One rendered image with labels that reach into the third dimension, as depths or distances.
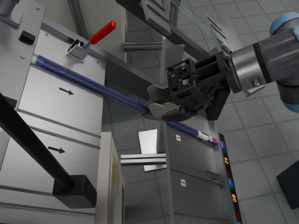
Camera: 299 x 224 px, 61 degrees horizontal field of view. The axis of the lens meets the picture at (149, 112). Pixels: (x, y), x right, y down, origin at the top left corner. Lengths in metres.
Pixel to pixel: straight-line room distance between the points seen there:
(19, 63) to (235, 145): 1.38
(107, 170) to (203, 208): 0.33
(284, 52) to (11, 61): 0.40
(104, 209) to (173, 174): 0.29
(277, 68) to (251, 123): 1.26
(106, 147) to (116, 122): 0.77
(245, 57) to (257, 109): 1.33
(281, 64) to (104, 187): 0.58
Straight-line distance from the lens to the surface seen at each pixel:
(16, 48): 0.39
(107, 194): 0.80
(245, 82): 0.47
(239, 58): 0.47
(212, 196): 0.67
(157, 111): 0.52
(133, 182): 1.44
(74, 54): 0.52
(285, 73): 0.48
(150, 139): 1.53
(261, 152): 1.64
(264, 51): 0.47
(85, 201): 0.20
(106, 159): 0.83
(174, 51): 0.82
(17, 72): 0.37
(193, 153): 0.66
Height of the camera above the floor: 1.38
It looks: 58 degrees down
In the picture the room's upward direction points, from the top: straight up
